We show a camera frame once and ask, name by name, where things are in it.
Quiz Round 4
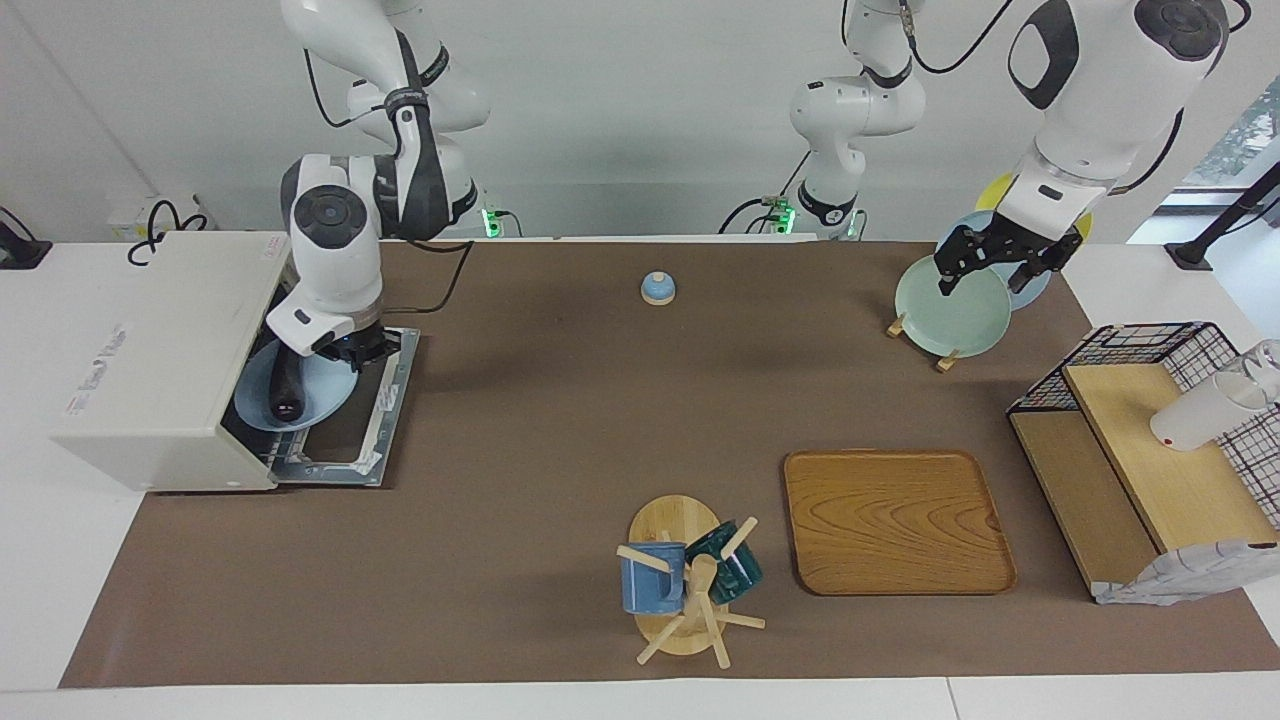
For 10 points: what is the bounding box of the blue mug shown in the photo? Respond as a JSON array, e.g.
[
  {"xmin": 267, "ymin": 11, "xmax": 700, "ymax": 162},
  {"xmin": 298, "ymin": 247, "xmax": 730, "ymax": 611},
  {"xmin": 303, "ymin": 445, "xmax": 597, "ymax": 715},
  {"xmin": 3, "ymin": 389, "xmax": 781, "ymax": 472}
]
[{"xmin": 620, "ymin": 543, "xmax": 689, "ymax": 616}]

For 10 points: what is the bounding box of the black oven power cable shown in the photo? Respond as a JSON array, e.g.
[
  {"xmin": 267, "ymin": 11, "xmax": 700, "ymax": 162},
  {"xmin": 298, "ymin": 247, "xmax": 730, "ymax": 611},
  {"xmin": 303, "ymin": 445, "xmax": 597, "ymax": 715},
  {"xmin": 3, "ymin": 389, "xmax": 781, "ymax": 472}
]
[{"xmin": 127, "ymin": 198, "xmax": 211, "ymax": 266}]

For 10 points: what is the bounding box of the wire and wood shelf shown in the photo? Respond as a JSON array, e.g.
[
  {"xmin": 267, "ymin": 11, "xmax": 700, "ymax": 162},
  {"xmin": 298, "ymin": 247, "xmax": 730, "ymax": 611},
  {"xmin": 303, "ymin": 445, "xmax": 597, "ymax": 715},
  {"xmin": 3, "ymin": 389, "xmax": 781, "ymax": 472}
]
[{"xmin": 1008, "ymin": 322, "xmax": 1280, "ymax": 606}]

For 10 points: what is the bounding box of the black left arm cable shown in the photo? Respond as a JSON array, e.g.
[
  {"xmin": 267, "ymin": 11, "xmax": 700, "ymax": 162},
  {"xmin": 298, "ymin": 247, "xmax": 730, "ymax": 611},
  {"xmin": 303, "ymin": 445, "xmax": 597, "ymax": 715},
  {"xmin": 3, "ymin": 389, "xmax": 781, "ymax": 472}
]
[{"xmin": 900, "ymin": 0, "xmax": 1021, "ymax": 76}]

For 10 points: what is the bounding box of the small light blue plate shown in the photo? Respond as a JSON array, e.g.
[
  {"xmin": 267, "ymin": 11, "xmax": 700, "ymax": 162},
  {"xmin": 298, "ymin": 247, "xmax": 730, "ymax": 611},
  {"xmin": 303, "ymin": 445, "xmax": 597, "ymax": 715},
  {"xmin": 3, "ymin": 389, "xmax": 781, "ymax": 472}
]
[{"xmin": 235, "ymin": 335, "xmax": 361, "ymax": 433}]

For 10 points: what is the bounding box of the wooden mug tree stand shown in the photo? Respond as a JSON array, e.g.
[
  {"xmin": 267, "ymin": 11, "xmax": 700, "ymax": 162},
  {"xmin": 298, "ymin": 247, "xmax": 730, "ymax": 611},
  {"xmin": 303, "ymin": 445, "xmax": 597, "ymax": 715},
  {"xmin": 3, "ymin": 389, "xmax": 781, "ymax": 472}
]
[{"xmin": 615, "ymin": 495, "xmax": 766, "ymax": 669}]

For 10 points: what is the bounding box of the white plastic cup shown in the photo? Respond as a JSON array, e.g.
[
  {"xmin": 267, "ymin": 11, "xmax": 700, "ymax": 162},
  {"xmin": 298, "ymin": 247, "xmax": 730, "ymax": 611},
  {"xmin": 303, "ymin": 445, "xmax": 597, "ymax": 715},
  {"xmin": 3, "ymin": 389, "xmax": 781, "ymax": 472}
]
[{"xmin": 1150, "ymin": 340, "xmax": 1280, "ymax": 451}]

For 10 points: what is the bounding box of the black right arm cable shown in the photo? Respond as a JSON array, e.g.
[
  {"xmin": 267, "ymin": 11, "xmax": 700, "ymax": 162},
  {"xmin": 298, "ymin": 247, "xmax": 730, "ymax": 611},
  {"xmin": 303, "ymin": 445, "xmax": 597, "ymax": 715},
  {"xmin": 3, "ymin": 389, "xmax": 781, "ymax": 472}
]
[{"xmin": 385, "ymin": 240, "xmax": 473, "ymax": 316}]

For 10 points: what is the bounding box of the black arm base cable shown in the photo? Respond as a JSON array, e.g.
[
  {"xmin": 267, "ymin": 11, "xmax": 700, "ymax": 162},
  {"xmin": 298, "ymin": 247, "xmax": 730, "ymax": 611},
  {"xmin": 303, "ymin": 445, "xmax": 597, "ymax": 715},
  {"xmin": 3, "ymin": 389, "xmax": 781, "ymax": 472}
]
[{"xmin": 720, "ymin": 150, "xmax": 801, "ymax": 236}]

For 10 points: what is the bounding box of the pale green plate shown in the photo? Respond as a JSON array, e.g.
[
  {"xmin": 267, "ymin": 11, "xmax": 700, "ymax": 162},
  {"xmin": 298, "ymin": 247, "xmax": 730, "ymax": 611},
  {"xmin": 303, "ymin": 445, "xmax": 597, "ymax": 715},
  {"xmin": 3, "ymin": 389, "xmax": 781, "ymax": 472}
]
[{"xmin": 895, "ymin": 253, "xmax": 1013, "ymax": 358}]

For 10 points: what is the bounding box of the wooden plate rack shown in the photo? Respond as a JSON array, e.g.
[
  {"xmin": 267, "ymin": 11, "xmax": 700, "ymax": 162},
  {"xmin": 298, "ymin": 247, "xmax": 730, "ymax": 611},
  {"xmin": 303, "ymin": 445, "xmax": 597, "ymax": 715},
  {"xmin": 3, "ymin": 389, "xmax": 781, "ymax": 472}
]
[{"xmin": 886, "ymin": 312, "xmax": 961, "ymax": 373}]

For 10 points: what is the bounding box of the dark green mug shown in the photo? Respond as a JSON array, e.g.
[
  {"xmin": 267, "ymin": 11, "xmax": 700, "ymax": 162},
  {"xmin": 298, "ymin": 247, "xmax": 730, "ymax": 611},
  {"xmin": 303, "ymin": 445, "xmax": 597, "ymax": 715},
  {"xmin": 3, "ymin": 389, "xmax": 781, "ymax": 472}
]
[{"xmin": 685, "ymin": 520, "xmax": 763, "ymax": 604}]

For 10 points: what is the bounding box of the brown table mat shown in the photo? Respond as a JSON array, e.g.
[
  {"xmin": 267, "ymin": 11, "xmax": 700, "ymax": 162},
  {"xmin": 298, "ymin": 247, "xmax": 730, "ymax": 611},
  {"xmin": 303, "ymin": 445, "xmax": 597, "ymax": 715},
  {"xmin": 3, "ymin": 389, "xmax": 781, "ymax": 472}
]
[{"xmin": 58, "ymin": 240, "xmax": 1280, "ymax": 689}]

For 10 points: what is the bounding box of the dark purple eggplant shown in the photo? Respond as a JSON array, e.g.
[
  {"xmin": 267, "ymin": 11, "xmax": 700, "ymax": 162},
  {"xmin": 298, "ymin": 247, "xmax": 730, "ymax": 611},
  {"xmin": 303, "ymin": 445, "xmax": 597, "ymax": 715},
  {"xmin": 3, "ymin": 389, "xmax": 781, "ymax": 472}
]
[{"xmin": 268, "ymin": 345, "xmax": 313, "ymax": 423}]

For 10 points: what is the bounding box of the wooden serving tray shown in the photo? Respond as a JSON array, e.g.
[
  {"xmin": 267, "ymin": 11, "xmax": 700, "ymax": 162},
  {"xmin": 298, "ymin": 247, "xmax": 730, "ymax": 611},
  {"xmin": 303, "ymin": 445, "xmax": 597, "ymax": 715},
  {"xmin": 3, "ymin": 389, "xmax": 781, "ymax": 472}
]
[{"xmin": 783, "ymin": 450, "xmax": 1018, "ymax": 597}]

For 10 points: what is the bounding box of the glass oven door with handle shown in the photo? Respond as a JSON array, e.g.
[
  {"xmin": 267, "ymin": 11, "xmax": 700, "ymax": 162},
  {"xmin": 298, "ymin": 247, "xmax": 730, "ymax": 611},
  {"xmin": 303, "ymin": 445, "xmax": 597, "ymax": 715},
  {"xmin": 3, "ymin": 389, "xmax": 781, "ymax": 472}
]
[{"xmin": 270, "ymin": 325, "xmax": 421, "ymax": 488}]

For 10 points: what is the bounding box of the yellow plate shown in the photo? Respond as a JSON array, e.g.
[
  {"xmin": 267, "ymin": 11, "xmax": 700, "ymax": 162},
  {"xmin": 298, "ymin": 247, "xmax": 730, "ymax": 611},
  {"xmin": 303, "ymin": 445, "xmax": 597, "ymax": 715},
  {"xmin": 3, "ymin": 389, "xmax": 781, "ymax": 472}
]
[{"xmin": 975, "ymin": 172, "xmax": 1093, "ymax": 241}]

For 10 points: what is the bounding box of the large light blue plate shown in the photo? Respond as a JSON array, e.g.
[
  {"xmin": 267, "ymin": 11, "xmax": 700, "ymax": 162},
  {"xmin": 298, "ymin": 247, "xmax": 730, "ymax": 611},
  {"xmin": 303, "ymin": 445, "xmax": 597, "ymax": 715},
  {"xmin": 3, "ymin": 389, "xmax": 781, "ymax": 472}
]
[{"xmin": 950, "ymin": 210, "xmax": 1051, "ymax": 311}]

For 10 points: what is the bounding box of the white marbled cloth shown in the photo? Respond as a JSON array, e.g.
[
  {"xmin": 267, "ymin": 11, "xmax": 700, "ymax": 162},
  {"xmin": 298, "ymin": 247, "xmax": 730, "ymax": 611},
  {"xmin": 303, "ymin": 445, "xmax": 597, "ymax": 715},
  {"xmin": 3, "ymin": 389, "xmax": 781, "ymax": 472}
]
[{"xmin": 1095, "ymin": 540, "xmax": 1280, "ymax": 606}]

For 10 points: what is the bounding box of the beige toaster oven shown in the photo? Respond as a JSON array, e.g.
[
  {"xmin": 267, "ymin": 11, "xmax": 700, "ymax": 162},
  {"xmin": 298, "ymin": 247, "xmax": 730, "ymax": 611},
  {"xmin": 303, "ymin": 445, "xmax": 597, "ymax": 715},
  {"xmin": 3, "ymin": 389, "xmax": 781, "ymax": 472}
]
[{"xmin": 50, "ymin": 230, "xmax": 299, "ymax": 493}]

